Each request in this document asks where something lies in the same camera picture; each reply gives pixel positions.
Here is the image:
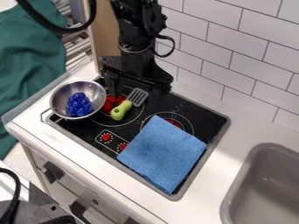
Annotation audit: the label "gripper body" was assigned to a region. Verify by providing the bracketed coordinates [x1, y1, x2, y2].
[98, 52, 176, 89]

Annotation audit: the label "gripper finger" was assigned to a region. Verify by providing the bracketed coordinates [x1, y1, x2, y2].
[102, 71, 120, 96]
[148, 83, 172, 102]

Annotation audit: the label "red toy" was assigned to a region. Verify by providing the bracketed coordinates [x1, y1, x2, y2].
[100, 94, 128, 115]

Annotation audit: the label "silver pot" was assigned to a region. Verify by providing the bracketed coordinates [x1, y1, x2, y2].
[39, 80, 108, 123]

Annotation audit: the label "blue toy grapes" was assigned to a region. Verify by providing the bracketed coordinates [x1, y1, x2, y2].
[65, 92, 95, 117]

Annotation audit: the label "toy stove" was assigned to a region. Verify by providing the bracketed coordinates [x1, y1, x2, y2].
[39, 74, 233, 202]

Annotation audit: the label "blue cloth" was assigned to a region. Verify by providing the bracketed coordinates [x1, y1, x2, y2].
[115, 115, 208, 196]

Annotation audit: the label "large green cloth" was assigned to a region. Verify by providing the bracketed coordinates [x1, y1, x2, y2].
[0, 0, 68, 161]

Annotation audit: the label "toy sink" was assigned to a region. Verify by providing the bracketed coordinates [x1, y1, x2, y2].
[218, 142, 299, 224]

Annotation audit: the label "green-handled grey spatula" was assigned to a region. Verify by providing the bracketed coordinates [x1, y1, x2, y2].
[109, 87, 151, 122]

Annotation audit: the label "black cable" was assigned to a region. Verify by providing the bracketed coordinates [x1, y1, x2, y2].
[15, 0, 99, 35]
[0, 167, 24, 224]

